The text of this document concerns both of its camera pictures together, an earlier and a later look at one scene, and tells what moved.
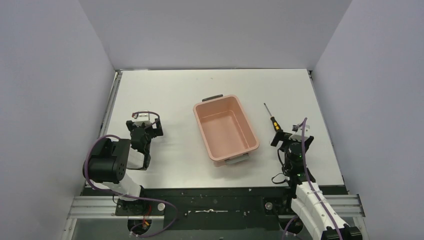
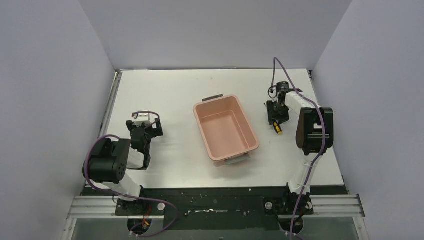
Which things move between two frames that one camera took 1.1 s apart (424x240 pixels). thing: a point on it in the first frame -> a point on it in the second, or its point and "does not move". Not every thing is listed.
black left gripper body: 144,126 does not move
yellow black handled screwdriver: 277,127 does not move
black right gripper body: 285,145 -> 277,110
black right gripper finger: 307,142 -> 283,119
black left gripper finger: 129,125 does not move
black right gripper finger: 279,136 -> 270,119
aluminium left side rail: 118,74 does not move
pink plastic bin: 227,134 does not move
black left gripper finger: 159,132 does not move
